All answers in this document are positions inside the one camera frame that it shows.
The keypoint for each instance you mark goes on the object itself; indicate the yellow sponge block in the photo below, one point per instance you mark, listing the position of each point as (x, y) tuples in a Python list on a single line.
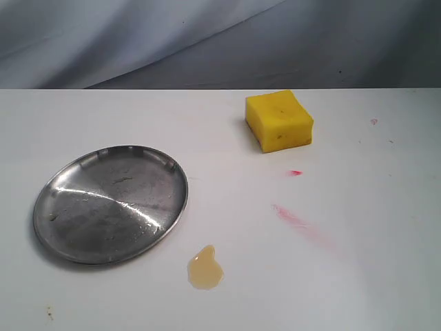
[(278, 121)]

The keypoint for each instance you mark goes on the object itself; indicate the amber liquid spill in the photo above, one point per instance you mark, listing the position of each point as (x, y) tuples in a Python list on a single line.
[(203, 270)]

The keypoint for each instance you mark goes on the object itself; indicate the round steel plate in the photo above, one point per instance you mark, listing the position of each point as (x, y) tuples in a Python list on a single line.
[(110, 205)]

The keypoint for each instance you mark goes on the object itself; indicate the grey backdrop cloth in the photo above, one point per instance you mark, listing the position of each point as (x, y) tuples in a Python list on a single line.
[(220, 44)]

